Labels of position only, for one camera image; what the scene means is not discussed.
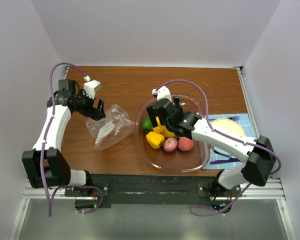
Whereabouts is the clear pink plastic tray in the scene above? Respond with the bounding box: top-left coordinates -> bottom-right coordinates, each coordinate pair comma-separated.
134,98 -> 211,173

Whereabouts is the purple cable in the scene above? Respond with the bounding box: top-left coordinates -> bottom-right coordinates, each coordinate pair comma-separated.
156,79 -> 283,217
39,62 -> 104,218

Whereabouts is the yellow fake bell pepper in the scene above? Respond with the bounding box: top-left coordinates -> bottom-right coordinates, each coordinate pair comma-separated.
146,131 -> 165,149

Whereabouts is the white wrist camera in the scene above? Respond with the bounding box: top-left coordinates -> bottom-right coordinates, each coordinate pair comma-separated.
151,86 -> 172,102
83,75 -> 102,99

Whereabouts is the red fake tomato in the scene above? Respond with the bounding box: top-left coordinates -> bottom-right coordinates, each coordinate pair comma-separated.
177,136 -> 194,152

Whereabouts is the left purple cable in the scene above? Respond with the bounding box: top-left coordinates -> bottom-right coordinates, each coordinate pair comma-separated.
39,62 -> 104,218

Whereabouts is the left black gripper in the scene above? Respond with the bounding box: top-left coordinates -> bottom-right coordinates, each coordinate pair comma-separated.
73,88 -> 105,121

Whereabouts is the purple fake onion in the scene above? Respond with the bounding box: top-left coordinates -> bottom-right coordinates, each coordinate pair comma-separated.
163,137 -> 178,153

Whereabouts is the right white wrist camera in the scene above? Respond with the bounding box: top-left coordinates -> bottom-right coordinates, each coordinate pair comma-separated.
151,86 -> 172,102

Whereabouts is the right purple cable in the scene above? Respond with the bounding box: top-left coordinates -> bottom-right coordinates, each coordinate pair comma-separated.
156,79 -> 283,217

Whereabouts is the cream floral plate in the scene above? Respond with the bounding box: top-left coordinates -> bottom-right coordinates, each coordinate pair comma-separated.
211,118 -> 246,156

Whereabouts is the purple plastic fork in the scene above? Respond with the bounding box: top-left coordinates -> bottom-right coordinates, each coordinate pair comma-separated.
228,115 -> 240,121

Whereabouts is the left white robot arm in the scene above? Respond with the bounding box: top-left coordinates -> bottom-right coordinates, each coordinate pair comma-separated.
21,79 -> 106,196

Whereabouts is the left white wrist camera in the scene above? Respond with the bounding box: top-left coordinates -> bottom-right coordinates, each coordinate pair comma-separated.
83,75 -> 102,99

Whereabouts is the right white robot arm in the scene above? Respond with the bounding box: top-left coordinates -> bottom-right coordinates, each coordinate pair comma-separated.
146,96 -> 278,197

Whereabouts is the blue checkered placemat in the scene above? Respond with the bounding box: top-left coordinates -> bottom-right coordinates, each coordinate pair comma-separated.
203,113 -> 257,170

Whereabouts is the green fake vegetable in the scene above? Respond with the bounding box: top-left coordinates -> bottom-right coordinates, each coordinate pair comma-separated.
141,116 -> 153,133

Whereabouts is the clear zip top bag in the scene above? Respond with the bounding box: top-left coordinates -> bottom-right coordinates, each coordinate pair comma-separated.
85,104 -> 136,152

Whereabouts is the yellow fake lemon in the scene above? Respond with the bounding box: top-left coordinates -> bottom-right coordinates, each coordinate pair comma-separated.
153,116 -> 176,139

